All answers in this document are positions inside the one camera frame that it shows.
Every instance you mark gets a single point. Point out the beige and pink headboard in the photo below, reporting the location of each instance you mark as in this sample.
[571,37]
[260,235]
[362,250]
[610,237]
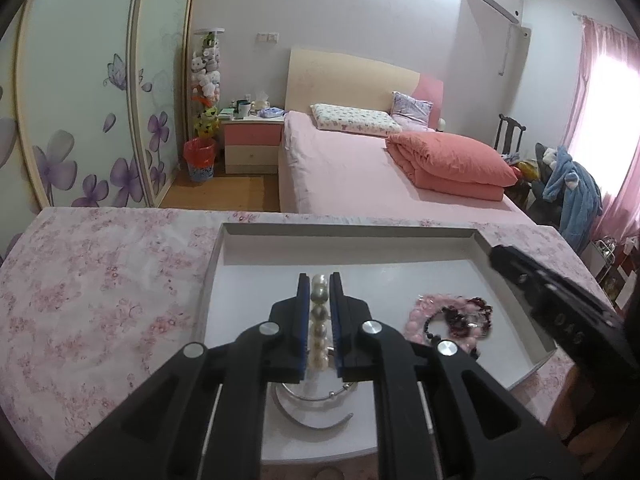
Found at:
[350,80]

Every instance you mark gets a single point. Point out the pink bed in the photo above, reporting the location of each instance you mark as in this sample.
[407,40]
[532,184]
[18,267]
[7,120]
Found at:
[340,170]

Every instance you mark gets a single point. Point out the metal rack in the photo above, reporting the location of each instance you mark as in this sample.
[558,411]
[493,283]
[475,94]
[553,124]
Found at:
[605,255]

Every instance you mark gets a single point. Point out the pink curtain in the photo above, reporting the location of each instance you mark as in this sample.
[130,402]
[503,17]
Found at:
[610,110]

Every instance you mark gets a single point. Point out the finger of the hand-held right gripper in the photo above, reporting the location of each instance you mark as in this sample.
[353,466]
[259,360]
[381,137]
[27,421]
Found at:
[550,295]

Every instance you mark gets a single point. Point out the clear tube of plush toys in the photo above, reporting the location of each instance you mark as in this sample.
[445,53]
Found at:
[206,80]

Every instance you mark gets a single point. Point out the red waste bin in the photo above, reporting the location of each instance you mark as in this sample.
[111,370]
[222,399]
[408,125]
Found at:
[200,160]

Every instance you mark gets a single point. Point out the pink floral cloth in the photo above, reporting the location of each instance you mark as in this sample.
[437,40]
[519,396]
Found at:
[100,285]

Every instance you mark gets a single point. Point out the pile of colourful clothes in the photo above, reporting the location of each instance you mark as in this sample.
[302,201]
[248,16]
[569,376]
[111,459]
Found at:
[525,167]

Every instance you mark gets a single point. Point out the grey shallow tray box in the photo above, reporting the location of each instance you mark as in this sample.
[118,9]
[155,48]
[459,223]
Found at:
[350,255]

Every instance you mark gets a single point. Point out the floral glass sliding wardrobe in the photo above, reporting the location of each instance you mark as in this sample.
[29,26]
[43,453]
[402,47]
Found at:
[75,85]

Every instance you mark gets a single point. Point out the purple floral pillow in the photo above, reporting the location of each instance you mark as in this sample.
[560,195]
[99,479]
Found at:
[412,107]

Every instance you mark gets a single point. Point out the tissue box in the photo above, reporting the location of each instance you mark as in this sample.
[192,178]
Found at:
[262,104]

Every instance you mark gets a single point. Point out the wide silver bangle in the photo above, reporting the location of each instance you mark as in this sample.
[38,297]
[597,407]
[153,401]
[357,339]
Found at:
[300,417]

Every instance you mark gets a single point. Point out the folded salmon quilt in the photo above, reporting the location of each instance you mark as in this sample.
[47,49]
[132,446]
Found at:
[450,165]

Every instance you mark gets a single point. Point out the blue fleece robe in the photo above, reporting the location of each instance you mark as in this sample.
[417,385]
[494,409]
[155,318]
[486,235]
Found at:
[575,200]

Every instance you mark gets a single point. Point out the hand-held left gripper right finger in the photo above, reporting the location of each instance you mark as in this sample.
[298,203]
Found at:
[339,330]

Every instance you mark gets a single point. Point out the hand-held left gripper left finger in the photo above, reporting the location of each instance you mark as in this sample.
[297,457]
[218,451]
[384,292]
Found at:
[301,330]

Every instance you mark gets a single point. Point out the white patterned pillow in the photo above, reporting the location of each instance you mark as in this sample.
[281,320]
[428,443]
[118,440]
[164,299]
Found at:
[355,120]

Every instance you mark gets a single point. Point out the dark wooden chair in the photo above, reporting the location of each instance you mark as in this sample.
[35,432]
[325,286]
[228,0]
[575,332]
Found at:
[510,132]

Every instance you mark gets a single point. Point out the white pipe cover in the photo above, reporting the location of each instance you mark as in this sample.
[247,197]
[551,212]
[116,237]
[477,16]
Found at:
[507,50]

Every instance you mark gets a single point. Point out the white wall socket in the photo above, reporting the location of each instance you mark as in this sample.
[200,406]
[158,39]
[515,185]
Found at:
[266,37]

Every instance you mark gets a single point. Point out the pink and beige nightstand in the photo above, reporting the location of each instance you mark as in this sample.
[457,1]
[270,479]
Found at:
[250,145]

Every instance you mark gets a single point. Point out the dark red bead strand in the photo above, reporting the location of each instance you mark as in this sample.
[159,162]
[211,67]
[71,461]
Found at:
[457,327]

